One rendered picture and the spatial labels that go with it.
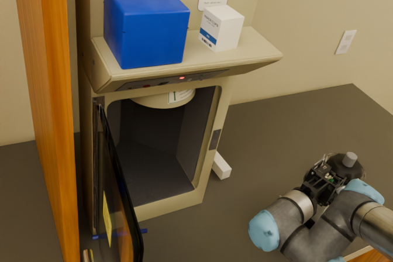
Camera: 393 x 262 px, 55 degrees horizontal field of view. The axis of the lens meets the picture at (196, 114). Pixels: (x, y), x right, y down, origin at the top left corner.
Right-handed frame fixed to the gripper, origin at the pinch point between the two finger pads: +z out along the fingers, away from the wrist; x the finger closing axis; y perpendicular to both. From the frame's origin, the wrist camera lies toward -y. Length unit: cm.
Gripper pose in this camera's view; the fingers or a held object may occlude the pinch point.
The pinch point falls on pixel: (340, 173)
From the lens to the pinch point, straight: 108.6
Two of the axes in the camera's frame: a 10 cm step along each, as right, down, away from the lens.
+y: 1.6, -7.7, -6.1
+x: -6.5, -5.5, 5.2
